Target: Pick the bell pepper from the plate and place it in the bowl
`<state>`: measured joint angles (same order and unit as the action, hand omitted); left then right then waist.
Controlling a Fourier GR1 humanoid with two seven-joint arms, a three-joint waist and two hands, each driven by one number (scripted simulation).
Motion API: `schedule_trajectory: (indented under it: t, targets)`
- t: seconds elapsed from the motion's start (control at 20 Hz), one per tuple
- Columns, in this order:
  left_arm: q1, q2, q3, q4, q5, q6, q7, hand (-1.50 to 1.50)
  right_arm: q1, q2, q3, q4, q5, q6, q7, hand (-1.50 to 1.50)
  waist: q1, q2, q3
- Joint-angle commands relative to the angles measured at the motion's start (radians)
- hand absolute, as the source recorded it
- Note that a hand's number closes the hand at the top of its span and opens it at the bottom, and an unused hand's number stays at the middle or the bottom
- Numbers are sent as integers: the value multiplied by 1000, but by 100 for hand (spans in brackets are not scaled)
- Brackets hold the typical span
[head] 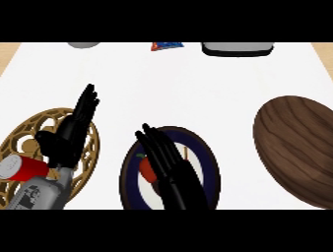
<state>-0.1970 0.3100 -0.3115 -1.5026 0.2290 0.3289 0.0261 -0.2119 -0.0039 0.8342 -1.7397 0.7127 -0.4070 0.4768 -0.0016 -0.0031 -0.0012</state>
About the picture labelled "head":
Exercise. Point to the grey and black appliance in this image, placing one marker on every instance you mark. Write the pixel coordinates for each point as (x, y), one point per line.
(237, 48)

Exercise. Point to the dark brown wooden bowl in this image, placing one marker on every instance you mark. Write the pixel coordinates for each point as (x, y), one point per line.
(304, 151)

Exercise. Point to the grey round object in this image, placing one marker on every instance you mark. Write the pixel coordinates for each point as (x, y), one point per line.
(83, 45)

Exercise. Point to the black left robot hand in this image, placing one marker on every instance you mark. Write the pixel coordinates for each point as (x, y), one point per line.
(74, 128)

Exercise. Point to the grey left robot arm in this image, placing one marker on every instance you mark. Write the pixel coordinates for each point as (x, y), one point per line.
(42, 192)

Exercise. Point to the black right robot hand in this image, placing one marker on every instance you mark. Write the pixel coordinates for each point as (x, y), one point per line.
(177, 170)

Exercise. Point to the blue and red packet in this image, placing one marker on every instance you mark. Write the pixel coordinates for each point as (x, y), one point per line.
(166, 45)

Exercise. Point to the navy rimmed white plate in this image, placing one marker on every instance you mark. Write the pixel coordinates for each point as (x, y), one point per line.
(208, 164)

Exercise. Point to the red can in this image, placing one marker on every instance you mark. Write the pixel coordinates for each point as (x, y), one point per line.
(23, 168)

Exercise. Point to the red bell pepper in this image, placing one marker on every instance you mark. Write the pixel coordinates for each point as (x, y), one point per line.
(147, 169)

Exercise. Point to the gold openwork round trivet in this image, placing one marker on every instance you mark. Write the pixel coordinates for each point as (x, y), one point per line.
(23, 144)

